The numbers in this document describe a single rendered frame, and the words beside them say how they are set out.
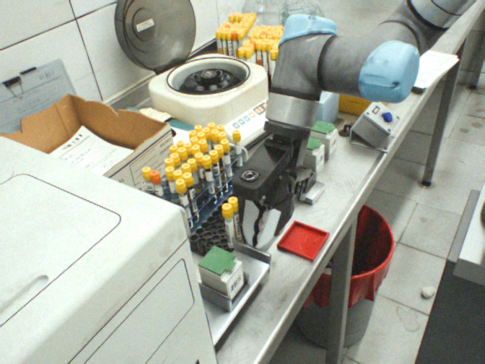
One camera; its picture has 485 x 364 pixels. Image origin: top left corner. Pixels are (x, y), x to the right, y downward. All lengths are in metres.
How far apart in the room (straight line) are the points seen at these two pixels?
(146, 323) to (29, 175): 0.20
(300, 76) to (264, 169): 0.14
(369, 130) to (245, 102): 0.28
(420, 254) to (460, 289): 1.17
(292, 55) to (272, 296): 0.36
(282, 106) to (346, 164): 0.34
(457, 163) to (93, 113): 1.96
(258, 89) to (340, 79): 0.46
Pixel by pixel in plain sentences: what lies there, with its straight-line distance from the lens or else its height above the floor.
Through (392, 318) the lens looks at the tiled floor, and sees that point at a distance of 1.76.
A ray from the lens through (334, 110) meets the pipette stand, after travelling 1.03.
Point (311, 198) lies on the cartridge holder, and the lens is 0.82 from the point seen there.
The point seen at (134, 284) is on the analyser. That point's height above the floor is 1.14.
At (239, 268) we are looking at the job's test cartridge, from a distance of 0.61.
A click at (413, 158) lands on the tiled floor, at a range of 2.50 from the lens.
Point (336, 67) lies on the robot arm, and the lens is 0.59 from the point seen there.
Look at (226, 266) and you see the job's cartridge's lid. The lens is 0.59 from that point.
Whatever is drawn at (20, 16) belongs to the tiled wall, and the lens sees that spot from 1.03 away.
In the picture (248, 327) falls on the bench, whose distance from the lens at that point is 0.66.
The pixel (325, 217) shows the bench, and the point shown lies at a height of 0.87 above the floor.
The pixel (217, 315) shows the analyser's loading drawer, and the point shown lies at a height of 0.91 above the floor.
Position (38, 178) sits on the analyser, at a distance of 0.49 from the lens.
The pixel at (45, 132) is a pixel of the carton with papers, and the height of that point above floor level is 0.98.
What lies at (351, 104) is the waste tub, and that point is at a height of 0.90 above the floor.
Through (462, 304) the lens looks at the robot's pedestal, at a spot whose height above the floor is 0.78.
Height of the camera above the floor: 1.43
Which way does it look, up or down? 39 degrees down
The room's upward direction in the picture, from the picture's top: 6 degrees counter-clockwise
